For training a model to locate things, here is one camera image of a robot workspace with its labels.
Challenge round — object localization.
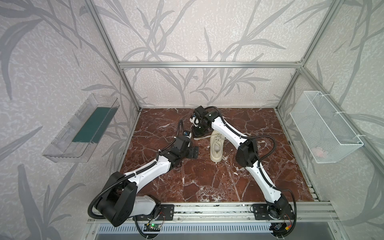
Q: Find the cream white sneaker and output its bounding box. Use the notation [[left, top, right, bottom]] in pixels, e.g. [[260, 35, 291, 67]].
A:
[[210, 143, 224, 163]]

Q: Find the white shoelace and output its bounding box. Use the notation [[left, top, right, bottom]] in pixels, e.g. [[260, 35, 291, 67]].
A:
[[210, 131, 247, 148]]

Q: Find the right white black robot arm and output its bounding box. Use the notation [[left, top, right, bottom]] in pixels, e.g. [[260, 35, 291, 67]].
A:
[[190, 106, 297, 223]]

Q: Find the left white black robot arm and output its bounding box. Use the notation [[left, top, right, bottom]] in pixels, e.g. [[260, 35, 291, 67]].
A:
[[87, 136, 199, 227]]

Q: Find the green lit circuit board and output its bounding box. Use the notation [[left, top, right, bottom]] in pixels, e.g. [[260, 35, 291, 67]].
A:
[[143, 223, 163, 233]]

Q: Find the right wiring connector bundle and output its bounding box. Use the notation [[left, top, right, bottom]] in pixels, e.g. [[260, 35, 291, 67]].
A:
[[270, 223, 292, 232]]

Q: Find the pink object in basket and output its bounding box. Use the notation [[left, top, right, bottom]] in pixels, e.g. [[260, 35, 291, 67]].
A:
[[312, 147, 328, 158]]

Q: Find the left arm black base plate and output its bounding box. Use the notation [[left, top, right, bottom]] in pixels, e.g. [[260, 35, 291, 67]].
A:
[[137, 204, 175, 221]]

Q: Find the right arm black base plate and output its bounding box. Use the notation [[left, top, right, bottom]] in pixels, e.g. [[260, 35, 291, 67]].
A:
[[250, 204, 295, 221]]

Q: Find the clear plastic wall bin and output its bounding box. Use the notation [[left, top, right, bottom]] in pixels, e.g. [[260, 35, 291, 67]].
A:
[[43, 94, 120, 163]]

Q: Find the aluminium frame cage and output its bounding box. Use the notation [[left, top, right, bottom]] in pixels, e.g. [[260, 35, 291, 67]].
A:
[[83, 0, 384, 181]]

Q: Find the white wire mesh basket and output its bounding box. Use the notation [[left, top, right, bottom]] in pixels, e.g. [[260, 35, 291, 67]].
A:
[[290, 91, 364, 164]]

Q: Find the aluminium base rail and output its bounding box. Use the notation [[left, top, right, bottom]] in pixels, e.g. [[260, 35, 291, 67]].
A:
[[80, 201, 349, 240]]

